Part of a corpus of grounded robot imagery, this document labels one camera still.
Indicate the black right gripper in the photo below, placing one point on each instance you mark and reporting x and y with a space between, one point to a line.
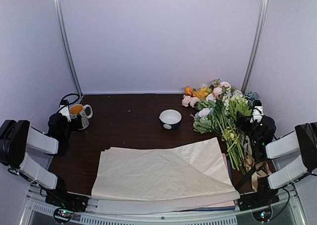
240 117

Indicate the beige top wrapping paper sheet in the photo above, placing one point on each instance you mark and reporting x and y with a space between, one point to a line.
195 170

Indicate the white bowl with dark outside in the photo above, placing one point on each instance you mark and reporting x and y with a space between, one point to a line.
170 119

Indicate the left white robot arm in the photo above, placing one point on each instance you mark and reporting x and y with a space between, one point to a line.
18 140

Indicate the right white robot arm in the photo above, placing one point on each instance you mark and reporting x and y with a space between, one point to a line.
303 139

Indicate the pile of fake flowers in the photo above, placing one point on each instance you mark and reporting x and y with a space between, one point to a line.
218 106

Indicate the patterned mug with yellow inside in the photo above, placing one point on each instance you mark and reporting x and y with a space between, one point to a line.
81 114

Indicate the beige ribbon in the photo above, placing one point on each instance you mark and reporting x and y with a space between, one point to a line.
261 168

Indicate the stack of pastel paper sheets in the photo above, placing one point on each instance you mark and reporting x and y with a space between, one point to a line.
150 207

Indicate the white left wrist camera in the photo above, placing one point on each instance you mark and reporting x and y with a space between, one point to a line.
64 109

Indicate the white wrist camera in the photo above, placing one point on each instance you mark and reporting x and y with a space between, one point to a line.
64 109
257 112

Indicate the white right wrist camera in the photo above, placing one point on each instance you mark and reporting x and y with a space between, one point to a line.
257 112

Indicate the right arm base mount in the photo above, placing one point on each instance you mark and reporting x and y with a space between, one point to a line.
259 205

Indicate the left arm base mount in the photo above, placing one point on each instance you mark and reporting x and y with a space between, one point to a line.
66 208

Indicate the front aluminium rail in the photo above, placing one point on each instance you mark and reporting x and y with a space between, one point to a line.
287 211

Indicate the left aluminium frame post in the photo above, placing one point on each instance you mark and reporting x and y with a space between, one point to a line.
66 46

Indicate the aluminium frame post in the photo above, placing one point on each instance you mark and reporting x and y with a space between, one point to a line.
66 46
256 43

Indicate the right aluminium frame post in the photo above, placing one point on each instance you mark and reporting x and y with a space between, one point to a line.
256 43

